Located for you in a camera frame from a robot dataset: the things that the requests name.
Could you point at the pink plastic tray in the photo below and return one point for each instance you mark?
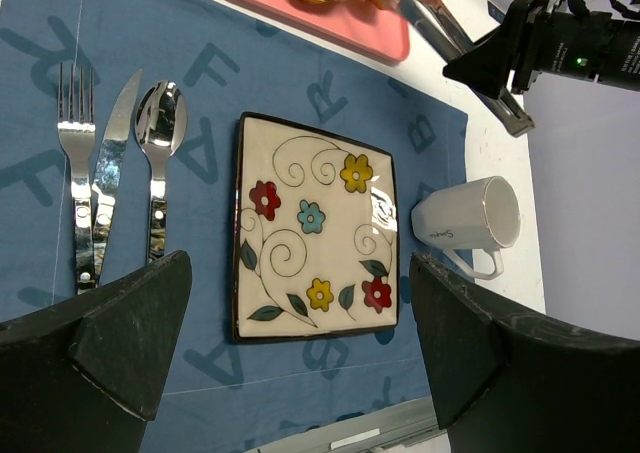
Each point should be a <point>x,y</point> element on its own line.
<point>356,24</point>

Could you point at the metal kitchen tongs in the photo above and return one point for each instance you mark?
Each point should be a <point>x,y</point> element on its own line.
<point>438,27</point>

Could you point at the white ceramic mug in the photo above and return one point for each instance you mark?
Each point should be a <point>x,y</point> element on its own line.
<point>482,214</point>

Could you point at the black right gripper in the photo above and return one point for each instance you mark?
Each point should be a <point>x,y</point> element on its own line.
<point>511,59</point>

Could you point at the blue letter-print placemat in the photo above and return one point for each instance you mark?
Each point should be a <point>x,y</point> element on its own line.
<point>220,396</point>

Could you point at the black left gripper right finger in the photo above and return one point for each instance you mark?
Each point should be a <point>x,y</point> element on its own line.
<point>506,378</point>

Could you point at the square floral ceramic plate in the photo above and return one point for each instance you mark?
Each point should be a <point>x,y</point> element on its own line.
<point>316,249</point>

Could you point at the silver spoon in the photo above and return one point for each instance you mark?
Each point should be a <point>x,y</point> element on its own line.
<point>160,128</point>

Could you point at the silver fork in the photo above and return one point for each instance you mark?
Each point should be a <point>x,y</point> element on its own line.
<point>77,135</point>

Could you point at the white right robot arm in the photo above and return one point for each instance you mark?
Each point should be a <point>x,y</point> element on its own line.
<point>621,67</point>

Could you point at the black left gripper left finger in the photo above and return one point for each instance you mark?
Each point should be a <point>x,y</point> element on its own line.
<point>87,374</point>

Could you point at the silver table knife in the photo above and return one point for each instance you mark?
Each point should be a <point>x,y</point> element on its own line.
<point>108,168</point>

